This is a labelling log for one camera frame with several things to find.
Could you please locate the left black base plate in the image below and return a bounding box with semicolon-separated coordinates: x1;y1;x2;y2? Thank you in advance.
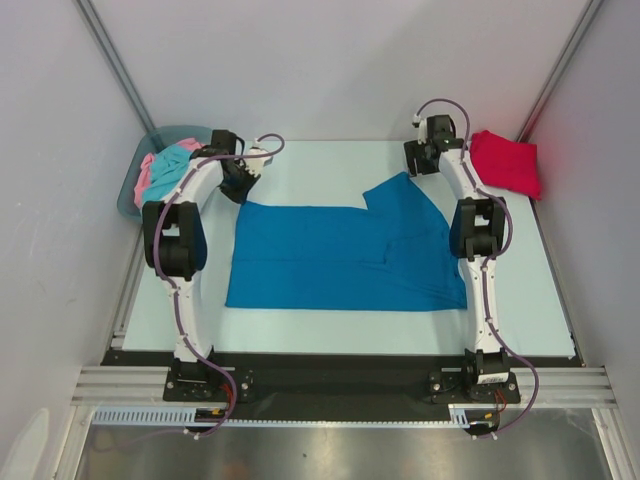
162;359;254;403

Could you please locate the folded red t shirt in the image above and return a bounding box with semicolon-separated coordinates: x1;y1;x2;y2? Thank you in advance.
470;130;542;200

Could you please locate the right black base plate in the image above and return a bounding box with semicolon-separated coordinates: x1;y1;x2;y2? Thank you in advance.
427;370;522;405

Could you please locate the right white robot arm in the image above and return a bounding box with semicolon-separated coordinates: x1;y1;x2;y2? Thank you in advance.
404;114;518;402

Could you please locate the pink t shirt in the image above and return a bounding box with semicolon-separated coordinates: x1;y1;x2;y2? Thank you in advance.
133;137;204;206

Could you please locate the aluminium corner post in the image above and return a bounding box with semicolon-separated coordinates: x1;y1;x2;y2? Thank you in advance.
515;0;607;143
73;0;156;133

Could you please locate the teal plastic basket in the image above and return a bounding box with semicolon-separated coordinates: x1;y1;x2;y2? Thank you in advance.
116;125;212;224

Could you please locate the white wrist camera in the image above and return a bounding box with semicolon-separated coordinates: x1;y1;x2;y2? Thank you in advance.
412;113;433;145
243;139;273;177

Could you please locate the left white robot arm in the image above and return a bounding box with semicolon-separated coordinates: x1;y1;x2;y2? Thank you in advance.
137;130;273;400

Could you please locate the left aluminium corner post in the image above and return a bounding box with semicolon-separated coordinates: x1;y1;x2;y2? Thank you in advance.
73;0;156;133

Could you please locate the black front mat strip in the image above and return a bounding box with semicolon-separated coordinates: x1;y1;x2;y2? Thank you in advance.
101;350;579;423

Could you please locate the right aluminium corner post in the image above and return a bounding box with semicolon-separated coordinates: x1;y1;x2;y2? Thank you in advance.
515;0;607;143

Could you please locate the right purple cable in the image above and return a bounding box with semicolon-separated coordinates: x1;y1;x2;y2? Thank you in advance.
413;98;540;440

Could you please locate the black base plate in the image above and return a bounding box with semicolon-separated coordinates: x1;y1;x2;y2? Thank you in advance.
162;359;254;403
427;370;522;405

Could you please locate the purple cable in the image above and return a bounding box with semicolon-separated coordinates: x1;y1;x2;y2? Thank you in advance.
152;133;285;441
413;98;540;440

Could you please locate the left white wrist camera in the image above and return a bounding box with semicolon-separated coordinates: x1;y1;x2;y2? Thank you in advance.
243;139;273;177

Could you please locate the left slotted cable duct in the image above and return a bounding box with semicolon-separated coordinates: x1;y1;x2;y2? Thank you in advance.
93;406;226;426

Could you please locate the slotted cable duct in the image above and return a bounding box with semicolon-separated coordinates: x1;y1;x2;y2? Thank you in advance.
449;404;501;430
93;406;226;426

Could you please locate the aluminium front rail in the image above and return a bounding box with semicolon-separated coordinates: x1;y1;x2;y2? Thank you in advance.
72;366;617;408

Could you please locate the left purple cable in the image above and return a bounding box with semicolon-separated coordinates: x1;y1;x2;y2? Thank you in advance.
152;133;285;441

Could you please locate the dark blue t shirt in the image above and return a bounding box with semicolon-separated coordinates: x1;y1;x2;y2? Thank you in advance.
226;173;467;312

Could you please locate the right slotted cable duct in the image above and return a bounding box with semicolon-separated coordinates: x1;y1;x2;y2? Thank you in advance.
449;404;501;430

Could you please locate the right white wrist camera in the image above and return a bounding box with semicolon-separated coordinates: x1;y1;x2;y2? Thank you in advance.
412;113;433;145

